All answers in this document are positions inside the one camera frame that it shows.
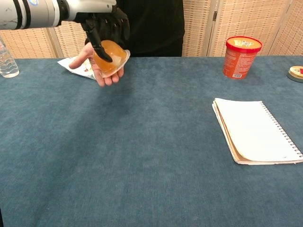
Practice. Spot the person's bare hand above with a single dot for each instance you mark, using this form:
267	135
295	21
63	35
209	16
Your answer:
104	76

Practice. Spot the orange tub with red lid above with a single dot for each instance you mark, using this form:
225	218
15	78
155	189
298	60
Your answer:
240	59

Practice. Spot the person's black clothed torso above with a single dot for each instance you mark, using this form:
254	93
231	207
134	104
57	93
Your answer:
154	26

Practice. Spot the round tin with printed lid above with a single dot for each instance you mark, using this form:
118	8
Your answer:
296	73

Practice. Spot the orange jelly cup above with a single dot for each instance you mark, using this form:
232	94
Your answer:
111	58

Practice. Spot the woven folding screen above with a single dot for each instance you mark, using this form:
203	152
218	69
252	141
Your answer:
248	21

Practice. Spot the clear plastic water bottle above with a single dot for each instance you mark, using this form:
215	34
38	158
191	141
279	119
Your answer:
7	61

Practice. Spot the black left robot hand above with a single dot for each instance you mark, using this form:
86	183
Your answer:
111	23

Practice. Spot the blue table cloth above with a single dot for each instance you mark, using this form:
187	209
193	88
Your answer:
151	146

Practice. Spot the white spiral notebook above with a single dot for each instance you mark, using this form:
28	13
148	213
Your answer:
255	132

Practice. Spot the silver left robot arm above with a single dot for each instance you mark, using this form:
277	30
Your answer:
28	13

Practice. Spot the white printed snack bag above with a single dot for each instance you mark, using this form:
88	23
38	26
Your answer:
84	68

